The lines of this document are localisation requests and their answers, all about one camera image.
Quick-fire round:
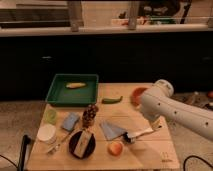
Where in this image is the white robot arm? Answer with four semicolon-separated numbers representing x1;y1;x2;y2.
140;79;213;141

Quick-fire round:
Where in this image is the green plastic tray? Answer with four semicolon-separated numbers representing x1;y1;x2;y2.
46;74;99;107

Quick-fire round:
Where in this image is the orange bowl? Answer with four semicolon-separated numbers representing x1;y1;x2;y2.
130;87;146;106

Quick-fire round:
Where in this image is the blue triangular cloth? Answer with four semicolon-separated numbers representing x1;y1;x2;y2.
100;121;126;141

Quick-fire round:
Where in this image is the orange peach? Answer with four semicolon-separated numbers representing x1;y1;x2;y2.
107;141;123;156

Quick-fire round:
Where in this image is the green chili pepper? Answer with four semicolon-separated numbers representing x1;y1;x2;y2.
102;96;123;104

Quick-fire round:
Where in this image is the purple grape bunch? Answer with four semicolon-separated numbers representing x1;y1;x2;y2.
82;104;99;128

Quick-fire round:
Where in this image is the black round plate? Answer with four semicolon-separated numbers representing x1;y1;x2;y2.
69;131;96;159

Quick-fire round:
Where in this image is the white bar on plate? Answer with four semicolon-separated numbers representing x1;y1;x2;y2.
74;131;92;158

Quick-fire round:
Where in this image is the blue sponge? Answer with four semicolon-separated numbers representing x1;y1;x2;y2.
62;113;79;132

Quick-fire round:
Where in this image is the yellow corn cob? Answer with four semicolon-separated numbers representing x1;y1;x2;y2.
66;82;86;89

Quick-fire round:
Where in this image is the silver fork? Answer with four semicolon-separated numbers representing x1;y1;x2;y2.
46;129;75;155

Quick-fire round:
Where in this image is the black cable right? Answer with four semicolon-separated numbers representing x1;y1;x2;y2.
182;154;213;171

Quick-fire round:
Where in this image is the black clamp post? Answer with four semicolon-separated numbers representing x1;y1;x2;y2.
17;135;31;171

